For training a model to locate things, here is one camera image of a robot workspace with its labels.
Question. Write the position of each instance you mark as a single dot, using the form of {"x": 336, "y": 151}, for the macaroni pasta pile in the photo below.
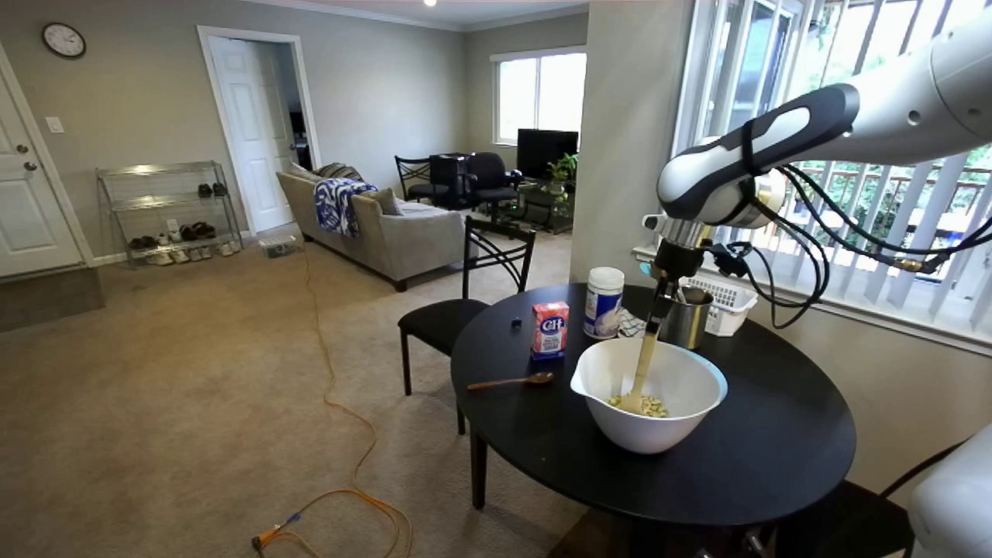
{"x": 644, "y": 404}

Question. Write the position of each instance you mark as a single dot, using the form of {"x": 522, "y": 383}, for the black dining chair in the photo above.
{"x": 442, "y": 322}

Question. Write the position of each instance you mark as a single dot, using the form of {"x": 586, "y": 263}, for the white interior door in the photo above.
{"x": 252, "y": 85}

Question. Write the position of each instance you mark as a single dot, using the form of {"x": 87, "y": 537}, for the blue white blanket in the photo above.
{"x": 333, "y": 202}

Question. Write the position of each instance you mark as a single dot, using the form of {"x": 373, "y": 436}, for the crumpled checkered cloth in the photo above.
{"x": 620, "y": 322}

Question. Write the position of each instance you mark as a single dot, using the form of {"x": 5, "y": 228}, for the round wall clock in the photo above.
{"x": 65, "y": 42}

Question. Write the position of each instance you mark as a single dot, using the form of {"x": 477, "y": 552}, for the sugar box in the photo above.
{"x": 551, "y": 331}

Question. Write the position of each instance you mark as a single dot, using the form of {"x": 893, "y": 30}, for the white front door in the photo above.
{"x": 40, "y": 228}

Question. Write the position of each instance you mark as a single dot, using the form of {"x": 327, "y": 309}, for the round black table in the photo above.
{"x": 689, "y": 446}

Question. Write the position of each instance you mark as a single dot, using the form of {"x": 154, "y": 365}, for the glass shoe shelf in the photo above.
{"x": 171, "y": 213}

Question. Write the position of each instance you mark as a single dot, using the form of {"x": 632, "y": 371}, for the steel utensil holder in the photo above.
{"x": 689, "y": 320}

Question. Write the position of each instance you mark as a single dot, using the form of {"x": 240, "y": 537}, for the white mixing bowl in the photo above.
{"x": 683, "y": 380}

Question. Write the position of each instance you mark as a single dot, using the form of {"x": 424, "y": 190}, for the small wooden spoon on table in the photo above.
{"x": 535, "y": 380}

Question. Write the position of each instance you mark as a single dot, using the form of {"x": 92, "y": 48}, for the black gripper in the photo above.
{"x": 679, "y": 256}

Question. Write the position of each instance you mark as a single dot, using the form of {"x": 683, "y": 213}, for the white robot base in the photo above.
{"x": 949, "y": 511}

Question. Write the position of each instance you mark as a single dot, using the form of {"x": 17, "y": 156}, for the black television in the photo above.
{"x": 538, "y": 151}

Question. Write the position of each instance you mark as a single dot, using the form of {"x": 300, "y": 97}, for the disinfecting wipes canister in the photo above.
{"x": 604, "y": 303}

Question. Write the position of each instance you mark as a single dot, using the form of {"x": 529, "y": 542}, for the black armchair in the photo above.
{"x": 488, "y": 179}

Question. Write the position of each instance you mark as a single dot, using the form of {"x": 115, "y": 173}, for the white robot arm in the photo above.
{"x": 912, "y": 110}

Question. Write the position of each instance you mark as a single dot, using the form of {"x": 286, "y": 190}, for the grey sofa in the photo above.
{"x": 389, "y": 238}

